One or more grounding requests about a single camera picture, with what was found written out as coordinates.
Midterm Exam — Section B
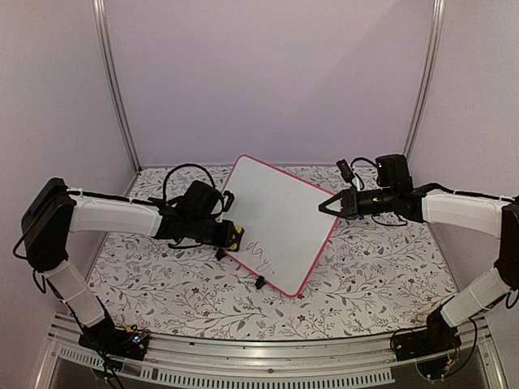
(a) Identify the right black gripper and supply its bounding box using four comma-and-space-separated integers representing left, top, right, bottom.
319, 187, 395, 222

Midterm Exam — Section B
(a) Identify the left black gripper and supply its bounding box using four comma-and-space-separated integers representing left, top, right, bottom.
187, 216, 241, 250

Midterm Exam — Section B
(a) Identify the yellow bone-shaped eraser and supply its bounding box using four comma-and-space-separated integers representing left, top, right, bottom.
228, 226, 244, 252

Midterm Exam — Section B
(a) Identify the pink-framed whiteboard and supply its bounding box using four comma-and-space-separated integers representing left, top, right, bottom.
224, 155, 339, 298

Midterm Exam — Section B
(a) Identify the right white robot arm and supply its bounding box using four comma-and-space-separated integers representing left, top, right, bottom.
319, 154, 518, 353

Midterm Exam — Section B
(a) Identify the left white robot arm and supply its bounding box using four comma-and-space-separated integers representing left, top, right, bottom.
12, 177, 244, 352

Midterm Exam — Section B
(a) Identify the black whiteboard stand foot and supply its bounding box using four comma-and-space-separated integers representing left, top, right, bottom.
215, 249, 225, 261

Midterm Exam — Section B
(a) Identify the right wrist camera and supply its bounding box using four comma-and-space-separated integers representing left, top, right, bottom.
336, 160, 357, 188

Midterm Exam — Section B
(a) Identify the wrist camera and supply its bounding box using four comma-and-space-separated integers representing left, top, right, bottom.
221, 190, 235, 213
336, 160, 357, 188

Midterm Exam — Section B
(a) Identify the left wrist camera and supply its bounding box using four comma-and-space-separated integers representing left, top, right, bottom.
221, 190, 235, 213

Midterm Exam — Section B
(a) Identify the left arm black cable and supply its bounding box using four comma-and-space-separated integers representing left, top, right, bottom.
161, 162, 217, 202

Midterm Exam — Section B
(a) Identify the rear aluminium table rail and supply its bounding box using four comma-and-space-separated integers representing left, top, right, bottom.
139, 162, 402, 170

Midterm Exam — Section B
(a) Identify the front aluminium rail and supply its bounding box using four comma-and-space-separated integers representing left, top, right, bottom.
36, 314, 511, 388

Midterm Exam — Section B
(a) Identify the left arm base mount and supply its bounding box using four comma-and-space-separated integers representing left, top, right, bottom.
79, 322, 150, 361

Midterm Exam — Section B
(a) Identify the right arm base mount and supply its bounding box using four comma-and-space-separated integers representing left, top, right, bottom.
389, 327, 461, 382

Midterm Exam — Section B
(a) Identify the right aluminium frame post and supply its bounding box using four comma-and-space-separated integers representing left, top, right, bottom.
403, 0, 446, 162

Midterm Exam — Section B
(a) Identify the aluminium frame post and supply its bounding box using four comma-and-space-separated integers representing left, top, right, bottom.
403, 0, 446, 162
92, 0, 142, 173

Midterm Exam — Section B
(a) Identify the left aluminium frame post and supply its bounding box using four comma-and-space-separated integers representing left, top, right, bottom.
92, 0, 142, 173

